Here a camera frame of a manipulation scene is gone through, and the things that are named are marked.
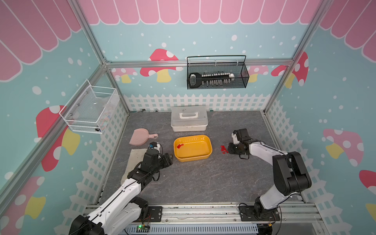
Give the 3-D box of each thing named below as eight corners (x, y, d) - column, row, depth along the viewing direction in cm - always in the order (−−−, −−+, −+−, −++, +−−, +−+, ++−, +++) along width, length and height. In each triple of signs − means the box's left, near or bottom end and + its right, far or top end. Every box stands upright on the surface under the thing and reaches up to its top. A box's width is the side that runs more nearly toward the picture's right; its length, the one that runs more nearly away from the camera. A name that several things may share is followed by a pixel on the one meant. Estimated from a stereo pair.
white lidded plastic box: (172, 133, 109) (169, 122, 99) (174, 108, 125) (173, 97, 115) (206, 133, 109) (208, 122, 99) (205, 108, 125) (206, 97, 115)
